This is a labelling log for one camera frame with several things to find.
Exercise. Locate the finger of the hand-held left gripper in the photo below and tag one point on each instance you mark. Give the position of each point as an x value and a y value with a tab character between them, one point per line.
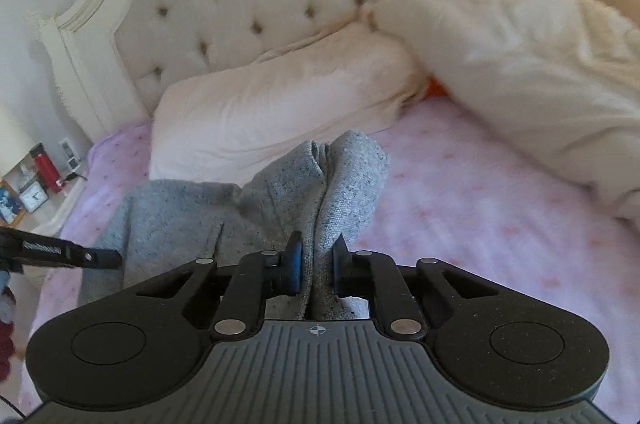
95	258

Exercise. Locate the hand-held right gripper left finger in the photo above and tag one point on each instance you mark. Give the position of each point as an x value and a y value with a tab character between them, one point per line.
294	266

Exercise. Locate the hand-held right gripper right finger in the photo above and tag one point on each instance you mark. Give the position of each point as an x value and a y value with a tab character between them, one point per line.
341	269

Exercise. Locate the grey pants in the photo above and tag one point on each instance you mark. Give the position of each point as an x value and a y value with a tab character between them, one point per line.
345	194

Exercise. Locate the white nightstand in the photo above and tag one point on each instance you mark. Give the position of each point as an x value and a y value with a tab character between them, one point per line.
55	214

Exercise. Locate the small white clock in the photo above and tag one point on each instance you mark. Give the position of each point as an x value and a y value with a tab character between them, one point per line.
35	198

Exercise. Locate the red bottle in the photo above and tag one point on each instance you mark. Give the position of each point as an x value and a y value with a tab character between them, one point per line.
47	171

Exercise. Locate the framed picture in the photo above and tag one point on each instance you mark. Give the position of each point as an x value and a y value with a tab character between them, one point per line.
10	204

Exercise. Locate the dark red cloth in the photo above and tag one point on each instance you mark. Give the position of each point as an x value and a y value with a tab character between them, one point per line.
6	334

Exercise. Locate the pink bed sheet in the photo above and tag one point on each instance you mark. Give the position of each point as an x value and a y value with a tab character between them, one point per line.
475	214

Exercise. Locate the cream pillow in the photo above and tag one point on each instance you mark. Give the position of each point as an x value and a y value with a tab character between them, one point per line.
280	103

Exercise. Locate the orange cloth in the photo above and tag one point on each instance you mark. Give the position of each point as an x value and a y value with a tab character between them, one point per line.
439	86

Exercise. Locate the white duvet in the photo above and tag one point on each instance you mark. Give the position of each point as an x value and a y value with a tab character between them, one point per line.
540	78

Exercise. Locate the white wall outlet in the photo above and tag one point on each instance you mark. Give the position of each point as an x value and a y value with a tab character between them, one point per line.
70	153

